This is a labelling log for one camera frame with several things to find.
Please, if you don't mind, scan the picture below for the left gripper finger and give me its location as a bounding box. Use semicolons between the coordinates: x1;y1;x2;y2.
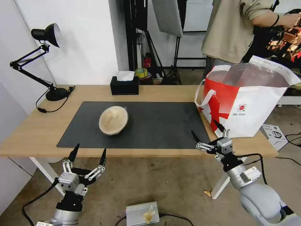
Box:
85;148;107;181
61;143;80;175

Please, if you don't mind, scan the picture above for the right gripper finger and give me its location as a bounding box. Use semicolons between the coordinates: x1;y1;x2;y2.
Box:
191;130;215;153
213;120;230;140

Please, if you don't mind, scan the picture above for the white red takeout bag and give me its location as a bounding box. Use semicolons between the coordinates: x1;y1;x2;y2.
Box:
194;55;301;139

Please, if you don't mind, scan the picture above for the colourful patterned bag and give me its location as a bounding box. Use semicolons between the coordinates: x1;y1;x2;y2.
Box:
265;9;301;63

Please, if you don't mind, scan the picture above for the white table leg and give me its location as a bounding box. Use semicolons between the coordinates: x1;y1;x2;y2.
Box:
29;157;66;196
211;157;246;200

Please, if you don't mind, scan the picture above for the black desk mat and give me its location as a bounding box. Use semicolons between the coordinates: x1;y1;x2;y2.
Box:
56;101;211;149

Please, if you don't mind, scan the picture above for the white printed carton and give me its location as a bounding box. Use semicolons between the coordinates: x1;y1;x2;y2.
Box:
261;124;289;152

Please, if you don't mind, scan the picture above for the black desk lamp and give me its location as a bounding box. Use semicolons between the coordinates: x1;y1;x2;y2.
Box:
10;23;69;102

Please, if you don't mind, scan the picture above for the silver metal box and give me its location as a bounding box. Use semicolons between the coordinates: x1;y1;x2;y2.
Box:
125;201;161;226

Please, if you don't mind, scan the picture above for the crumpled beige paper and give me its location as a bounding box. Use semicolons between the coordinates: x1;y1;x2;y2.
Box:
143;204;156;223

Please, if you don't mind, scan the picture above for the black tissue box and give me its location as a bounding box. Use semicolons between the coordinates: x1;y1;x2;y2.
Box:
110;76;140;96

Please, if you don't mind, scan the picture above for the white low bench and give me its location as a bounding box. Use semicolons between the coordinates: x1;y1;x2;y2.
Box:
278;82;301;108

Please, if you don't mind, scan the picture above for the black light stand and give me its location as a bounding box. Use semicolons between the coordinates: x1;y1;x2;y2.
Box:
161;35;183;85

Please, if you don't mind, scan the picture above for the white tissue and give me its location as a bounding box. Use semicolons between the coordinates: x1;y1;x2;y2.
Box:
115;70;135;82

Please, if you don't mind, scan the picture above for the green yellow tape roll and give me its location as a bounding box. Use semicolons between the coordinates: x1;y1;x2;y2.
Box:
135;67;149;78

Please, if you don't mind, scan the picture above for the person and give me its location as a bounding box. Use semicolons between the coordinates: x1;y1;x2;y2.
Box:
201;0;301;66

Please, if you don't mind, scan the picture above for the grey softbox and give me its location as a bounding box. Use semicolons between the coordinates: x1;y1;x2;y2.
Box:
151;0;184;38

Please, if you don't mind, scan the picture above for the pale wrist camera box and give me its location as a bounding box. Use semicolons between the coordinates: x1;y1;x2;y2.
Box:
58;172;89;196
217;137;234;155

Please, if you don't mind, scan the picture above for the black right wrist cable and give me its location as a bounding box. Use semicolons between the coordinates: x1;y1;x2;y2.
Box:
235;153;268;186

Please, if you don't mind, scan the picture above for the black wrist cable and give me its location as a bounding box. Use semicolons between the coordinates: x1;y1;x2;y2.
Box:
235;153;268;186
22;180;60;226

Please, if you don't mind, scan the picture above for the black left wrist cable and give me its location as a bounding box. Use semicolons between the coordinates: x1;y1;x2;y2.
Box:
22;180;60;226

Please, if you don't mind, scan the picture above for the black lamp power cable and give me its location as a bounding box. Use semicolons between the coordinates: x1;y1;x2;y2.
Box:
35;85;76;113

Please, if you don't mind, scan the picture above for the black floor cable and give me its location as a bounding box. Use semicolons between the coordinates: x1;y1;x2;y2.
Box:
285;133;301;163
114;213;194;226

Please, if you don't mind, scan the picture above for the black metal frame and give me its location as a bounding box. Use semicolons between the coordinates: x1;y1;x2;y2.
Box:
124;0;149;72

